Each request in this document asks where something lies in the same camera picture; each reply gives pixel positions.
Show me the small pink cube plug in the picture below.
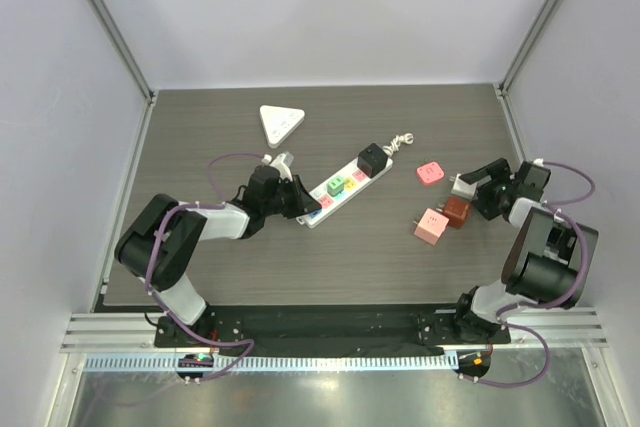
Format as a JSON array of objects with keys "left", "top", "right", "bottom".
[{"left": 416, "top": 161, "right": 445, "bottom": 185}]

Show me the white power strip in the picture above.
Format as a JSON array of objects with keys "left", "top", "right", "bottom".
[{"left": 296, "top": 158, "right": 393, "bottom": 229}]

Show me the white charger plug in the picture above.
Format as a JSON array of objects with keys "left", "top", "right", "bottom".
[{"left": 449, "top": 175, "right": 477, "bottom": 202}]

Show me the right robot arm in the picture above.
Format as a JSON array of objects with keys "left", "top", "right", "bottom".
[{"left": 450, "top": 158, "right": 599, "bottom": 343}]

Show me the left aluminium frame post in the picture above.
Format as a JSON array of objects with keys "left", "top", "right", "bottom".
[{"left": 54, "top": 0, "right": 157, "bottom": 104}]

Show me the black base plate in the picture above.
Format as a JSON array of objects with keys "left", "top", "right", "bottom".
[{"left": 152, "top": 304, "right": 511, "bottom": 348}]

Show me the white coiled power cord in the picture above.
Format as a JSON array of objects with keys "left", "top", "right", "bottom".
[{"left": 381, "top": 132, "right": 416, "bottom": 155}]

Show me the black cube plug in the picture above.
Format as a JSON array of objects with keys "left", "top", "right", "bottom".
[{"left": 357, "top": 143, "right": 389, "bottom": 178}]

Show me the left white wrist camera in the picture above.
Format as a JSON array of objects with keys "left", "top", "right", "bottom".
[{"left": 262, "top": 151, "right": 294, "bottom": 181}]

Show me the aluminium front rail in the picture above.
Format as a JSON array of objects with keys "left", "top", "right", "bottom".
[{"left": 61, "top": 307, "right": 609, "bottom": 352}]

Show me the aluminium frame post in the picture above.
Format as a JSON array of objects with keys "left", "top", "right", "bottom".
[
  {"left": 54, "top": 0, "right": 157, "bottom": 104},
  {"left": 494, "top": 0, "right": 562, "bottom": 97}
]

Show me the green cube plug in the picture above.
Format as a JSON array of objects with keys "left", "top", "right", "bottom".
[{"left": 326, "top": 176, "right": 345, "bottom": 197}]

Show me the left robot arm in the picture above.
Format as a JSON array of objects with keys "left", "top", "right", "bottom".
[{"left": 114, "top": 166, "right": 321, "bottom": 347}]

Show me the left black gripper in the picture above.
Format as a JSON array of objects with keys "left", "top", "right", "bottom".
[{"left": 262, "top": 174, "right": 321, "bottom": 219}]

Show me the right aluminium frame post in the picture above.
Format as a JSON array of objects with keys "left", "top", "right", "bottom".
[{"left": 494, "top": 0, "right": 562, "bottom": 97}]

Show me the white triangular socket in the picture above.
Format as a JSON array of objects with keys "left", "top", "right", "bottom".
[{"left": 259, "top": 105, "right": 305, "bottom": 148}]

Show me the slotted cable duct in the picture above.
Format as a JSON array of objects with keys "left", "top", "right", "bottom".
[{"left": 84, "top": 351, "right": 459, "bottom": 374}]

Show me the red fish cube plug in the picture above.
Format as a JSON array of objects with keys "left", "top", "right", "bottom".
[{"left": 436, "top": 195, "right": 471, "bottom": 229}]

